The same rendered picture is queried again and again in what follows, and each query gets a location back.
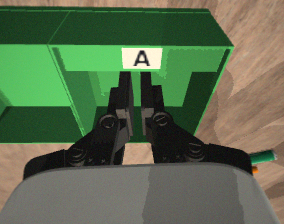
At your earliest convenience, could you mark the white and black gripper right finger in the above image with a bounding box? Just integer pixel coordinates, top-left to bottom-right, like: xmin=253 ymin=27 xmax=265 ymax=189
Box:
xmin=140 ymin=71 xmax=253 ymax=176

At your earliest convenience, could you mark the green aa battery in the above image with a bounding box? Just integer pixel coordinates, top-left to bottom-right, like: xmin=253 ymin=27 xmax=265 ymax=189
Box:
xmin=248 ymin=149 xmax=277 ymax=164

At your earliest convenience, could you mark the green bin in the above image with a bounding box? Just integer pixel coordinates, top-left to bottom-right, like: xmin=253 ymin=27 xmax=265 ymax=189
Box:
xmin=0 ymin=6 xmax=235 ymax=144

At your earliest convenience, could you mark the orange battery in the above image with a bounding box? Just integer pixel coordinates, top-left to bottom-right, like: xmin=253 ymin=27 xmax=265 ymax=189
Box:
xmin=252 ymin=166 xmax=258 ymax=173

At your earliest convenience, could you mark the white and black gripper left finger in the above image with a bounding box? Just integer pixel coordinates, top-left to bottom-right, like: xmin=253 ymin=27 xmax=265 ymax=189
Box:
xmin=23 ymin=71 xmax=134 ymax=180

